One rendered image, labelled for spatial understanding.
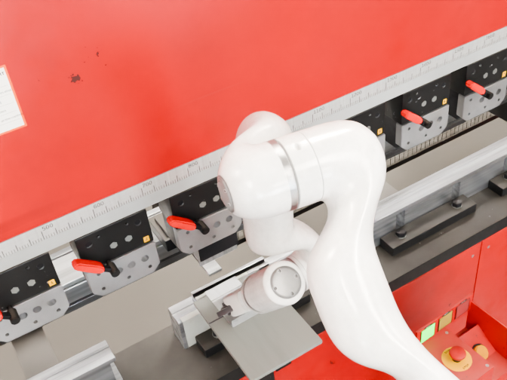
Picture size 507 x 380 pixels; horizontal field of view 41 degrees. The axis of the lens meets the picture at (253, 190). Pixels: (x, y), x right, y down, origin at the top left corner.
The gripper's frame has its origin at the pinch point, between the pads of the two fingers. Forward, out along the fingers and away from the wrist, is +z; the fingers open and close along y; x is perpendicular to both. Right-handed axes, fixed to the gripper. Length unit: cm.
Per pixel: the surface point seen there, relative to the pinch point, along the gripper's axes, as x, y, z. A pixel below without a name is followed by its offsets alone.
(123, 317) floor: -14, 4, 147
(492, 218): 14, -78, 7
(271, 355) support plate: 13.0, 1.7, -8.0
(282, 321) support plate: 8.4, -5.4, -4.0
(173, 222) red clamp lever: -20.6, 10.4, -20.4
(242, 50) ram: -41, -11, -40
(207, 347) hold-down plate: 5.9, 8.8, 10.6
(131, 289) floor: -23, -6, 155
